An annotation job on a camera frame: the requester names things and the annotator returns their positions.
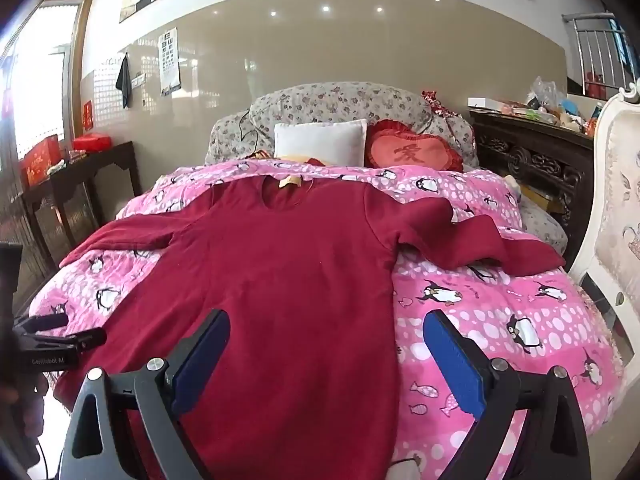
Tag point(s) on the window with wooden frame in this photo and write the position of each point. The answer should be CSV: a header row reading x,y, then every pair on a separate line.
x,y
45,75

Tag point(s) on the clear plastic bag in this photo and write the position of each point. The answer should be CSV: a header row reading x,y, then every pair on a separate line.
x,y
545,92

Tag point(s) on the eye chart poster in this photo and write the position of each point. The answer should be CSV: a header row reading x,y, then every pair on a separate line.
x,y
169,60

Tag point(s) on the person's left hand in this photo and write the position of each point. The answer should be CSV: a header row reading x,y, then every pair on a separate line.
x,y
31,400

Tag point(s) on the dark wooden side table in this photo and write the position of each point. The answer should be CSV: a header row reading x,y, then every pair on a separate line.
x,y
95,165

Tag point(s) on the white pillow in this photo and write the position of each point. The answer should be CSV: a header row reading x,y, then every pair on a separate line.
x,y
320,142

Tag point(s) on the white ornate upholstered chair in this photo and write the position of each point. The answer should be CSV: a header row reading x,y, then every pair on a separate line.
x,y
615,185

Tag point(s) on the floral grey pillows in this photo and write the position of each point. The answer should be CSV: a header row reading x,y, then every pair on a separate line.
x,y
320,102

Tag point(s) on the red wall sticker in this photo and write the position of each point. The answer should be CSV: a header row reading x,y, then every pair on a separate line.
x,y
87,116

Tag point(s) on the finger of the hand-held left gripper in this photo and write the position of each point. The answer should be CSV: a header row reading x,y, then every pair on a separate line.
x,y
80,340
45,322

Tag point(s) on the pink penguin print blanket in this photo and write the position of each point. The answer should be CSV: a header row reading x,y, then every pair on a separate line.
x,y
500,300

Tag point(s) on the red flat gift box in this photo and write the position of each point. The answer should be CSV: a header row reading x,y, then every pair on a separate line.
x,y
92,142

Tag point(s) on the dark hanging cloth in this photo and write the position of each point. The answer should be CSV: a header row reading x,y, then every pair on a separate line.
x,y
123,82

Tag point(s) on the red heart-shaped cushion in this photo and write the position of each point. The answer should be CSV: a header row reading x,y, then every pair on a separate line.
x,y
410,152

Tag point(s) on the red rectangular gift box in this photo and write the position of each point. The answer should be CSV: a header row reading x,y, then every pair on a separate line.
x,y
42,160

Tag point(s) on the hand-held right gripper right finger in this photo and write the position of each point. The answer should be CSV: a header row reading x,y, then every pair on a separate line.
x,y
452,360

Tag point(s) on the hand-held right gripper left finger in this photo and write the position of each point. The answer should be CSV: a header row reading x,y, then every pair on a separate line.
x,y
200,360

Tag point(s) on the white flat box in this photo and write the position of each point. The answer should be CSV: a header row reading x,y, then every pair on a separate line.
x,y
495,105

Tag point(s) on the metal stair railing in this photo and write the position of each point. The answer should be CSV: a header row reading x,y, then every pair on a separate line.
x,y
595,55

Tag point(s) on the dark red long-sleeve shirt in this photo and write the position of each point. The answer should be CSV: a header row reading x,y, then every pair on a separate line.
x,y
300,285

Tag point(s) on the dark carved wooden cabinet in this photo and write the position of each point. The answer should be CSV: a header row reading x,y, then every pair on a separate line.
x,y
540,160

